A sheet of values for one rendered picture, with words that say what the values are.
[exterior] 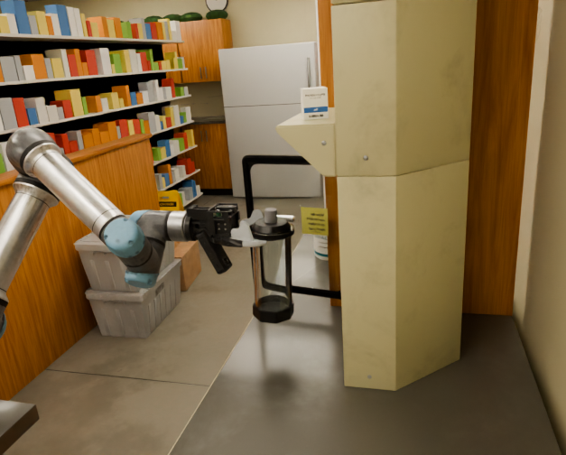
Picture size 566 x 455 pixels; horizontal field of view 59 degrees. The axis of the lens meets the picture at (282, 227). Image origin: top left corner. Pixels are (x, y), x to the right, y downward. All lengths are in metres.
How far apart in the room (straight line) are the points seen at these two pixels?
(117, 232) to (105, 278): 2.24
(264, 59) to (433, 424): 5.31
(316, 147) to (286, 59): 5.04
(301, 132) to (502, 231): 0.65
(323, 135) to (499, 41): 0.53
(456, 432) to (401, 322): 0.23
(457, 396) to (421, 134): 0.55
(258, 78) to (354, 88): 5.16
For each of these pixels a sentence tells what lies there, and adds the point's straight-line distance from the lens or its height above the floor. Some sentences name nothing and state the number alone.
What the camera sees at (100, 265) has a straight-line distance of 3.29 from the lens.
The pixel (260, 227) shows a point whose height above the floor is 1.27.
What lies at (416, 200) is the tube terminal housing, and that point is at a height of 1.35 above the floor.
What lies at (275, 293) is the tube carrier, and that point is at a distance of 1.18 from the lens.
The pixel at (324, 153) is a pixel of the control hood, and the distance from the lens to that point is 0.96.
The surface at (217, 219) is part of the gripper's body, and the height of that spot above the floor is 1.29.
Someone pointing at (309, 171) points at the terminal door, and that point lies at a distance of 1.31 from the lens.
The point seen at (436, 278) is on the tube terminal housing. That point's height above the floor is 1.17.
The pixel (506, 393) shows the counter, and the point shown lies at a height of 0.94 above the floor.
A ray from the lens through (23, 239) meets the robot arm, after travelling 1.38.
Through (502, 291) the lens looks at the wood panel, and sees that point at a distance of 1.45.
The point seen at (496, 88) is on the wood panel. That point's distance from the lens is 1.31.
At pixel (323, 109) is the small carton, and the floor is 1.53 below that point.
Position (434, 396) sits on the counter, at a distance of 1.15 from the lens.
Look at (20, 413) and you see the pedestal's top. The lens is 1.29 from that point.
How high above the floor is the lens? 1.63
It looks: 18 degrees down
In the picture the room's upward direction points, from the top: 4 degrees counter-clockwise
